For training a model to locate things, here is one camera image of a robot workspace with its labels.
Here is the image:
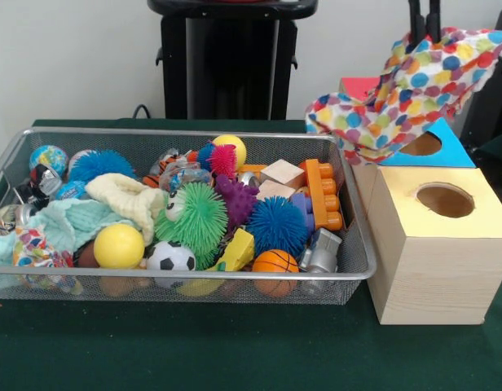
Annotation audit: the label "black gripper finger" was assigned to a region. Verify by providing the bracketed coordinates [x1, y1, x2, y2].
[428, 0, 442, 43]
[407, 0, 424, 45]

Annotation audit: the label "polka dot cloth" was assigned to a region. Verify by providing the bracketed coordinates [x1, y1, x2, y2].
[304, 26, 502, 167]

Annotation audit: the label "wooden box with three holes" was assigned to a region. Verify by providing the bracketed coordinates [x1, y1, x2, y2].
[338, 77, 502, 326]

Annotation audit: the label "shallow mesh bin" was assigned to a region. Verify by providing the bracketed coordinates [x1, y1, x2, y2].
[0, 126, 377, 306]

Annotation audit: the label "black upright panel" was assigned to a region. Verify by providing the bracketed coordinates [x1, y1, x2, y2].
[458, 6, 502, 142]

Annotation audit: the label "dark green table cloth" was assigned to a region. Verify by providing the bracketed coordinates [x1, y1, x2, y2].
[469, 129, 502, 199]
[0, 117, 502, 391]

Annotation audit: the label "orange building block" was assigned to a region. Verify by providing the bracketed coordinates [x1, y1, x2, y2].
[298, 158, 344, 232]

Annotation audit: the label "blue spiky ball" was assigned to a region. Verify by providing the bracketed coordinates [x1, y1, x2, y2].
[246, 196, 309, 258]
[67, 149, 136, 183]

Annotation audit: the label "silver toy vehicle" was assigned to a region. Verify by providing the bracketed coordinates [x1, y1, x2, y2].
[298, 227, 343, 275]

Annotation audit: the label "small orange basketball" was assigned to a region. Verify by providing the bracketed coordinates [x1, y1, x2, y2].
[251, 249, 300, 298]

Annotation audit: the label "green spiky puffer toy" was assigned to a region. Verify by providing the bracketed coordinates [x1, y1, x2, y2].
[152, 181, 230, 270]

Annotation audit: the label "cream waffle cloth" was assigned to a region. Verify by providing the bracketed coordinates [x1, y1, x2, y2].
[84, 173, 167, 248]

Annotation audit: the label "small soccer ball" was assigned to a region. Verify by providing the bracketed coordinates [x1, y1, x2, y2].
[146, 240, 197, 272]

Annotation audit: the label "plain yellow ball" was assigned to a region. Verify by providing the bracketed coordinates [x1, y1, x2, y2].
[93, 223, 146, 270]

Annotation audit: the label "small globe ball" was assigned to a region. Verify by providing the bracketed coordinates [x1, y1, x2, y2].
[29, 145, 69, 174]

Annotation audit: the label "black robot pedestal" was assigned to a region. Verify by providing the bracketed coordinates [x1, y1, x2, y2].
[147, 0, 319, 121]

